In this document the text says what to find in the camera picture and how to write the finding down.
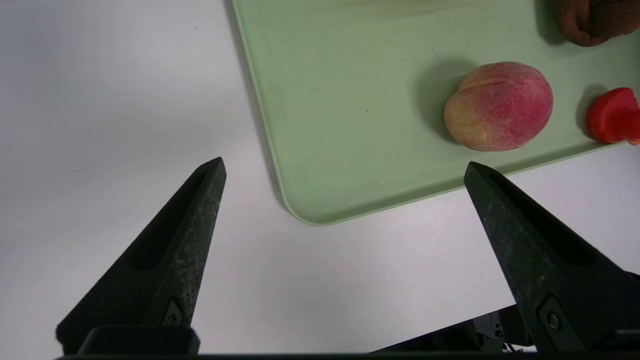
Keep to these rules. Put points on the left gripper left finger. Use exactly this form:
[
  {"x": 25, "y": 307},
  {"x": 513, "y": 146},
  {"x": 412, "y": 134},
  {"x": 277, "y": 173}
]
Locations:
[{"x": 165, "y": 260}]

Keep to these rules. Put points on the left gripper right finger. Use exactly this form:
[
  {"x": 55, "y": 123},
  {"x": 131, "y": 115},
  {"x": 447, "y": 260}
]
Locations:
[{"x": 550, "y": 270}]

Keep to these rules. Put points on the pink peach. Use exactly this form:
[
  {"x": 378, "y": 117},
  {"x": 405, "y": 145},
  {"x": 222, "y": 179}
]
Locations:
[{"x": 500, "y": 107}]

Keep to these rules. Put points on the brown towel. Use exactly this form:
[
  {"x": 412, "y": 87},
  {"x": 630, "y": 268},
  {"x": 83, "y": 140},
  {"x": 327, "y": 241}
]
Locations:
[{"x": 600, "y": 22}]

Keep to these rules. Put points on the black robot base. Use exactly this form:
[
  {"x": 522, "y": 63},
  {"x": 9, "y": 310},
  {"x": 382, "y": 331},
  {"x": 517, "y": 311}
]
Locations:
[{"x": 475, "y": 335}]

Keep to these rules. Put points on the red tomato piece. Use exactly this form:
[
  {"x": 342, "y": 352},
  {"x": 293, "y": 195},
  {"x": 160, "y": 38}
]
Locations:
[{"x": 612, "y": 117}]

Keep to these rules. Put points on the light green plastic tray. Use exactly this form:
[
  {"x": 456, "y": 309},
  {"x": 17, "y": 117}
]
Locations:
[{"x": 350, "y": 125}]

